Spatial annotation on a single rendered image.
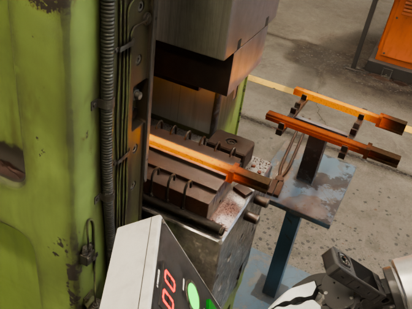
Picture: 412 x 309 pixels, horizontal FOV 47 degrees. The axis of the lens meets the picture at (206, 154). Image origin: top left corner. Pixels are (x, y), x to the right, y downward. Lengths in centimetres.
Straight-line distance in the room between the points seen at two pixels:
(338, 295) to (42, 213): 54
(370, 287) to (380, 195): 228
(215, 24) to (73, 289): 59
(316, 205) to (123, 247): 105
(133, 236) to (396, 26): 397
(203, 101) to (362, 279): 82
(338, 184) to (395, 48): 289
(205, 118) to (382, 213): 169
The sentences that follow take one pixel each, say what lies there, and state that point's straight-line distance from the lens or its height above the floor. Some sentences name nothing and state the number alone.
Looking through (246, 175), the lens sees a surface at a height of 101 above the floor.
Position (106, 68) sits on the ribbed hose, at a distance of 78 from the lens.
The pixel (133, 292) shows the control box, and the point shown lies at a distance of 69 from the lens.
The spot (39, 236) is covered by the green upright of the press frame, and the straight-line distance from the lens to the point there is 100.
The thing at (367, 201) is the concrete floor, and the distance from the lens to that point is 297.
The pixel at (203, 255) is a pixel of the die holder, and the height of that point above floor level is 85.
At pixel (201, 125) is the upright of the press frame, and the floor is 94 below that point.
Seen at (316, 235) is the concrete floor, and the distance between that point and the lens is 261.
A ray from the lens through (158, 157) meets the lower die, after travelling 124.
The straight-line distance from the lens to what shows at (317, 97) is 177.
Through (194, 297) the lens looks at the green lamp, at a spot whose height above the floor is 109.
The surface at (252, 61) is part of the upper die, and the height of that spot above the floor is 130.
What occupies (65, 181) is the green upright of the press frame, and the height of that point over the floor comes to 119.
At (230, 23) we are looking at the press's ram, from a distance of 86.
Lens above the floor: 173
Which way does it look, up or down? 35 degrees down
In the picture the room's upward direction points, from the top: 9 degrees clockwise
